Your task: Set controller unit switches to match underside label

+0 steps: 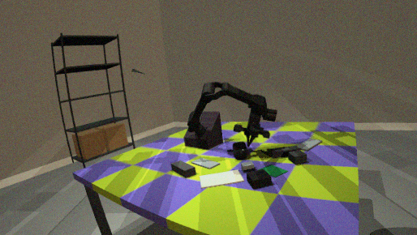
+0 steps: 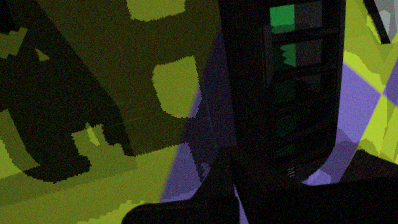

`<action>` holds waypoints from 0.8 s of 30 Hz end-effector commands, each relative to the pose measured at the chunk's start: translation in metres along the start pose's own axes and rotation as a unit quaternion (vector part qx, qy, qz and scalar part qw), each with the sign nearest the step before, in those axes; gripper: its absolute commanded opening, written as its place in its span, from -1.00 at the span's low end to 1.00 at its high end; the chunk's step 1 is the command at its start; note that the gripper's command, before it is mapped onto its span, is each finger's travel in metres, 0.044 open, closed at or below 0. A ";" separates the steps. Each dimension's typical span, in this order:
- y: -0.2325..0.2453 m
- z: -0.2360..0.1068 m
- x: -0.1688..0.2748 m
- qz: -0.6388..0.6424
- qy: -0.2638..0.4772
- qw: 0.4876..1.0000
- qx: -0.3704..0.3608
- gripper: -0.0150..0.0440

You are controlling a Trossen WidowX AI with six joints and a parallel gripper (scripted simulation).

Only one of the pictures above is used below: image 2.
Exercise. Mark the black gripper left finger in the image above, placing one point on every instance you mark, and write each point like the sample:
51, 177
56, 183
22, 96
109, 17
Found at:
213, 203

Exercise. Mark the dark grey controller unit with white label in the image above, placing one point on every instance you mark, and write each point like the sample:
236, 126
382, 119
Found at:
284, 61

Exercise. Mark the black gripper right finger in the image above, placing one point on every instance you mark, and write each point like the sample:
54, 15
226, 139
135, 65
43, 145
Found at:
270, 197

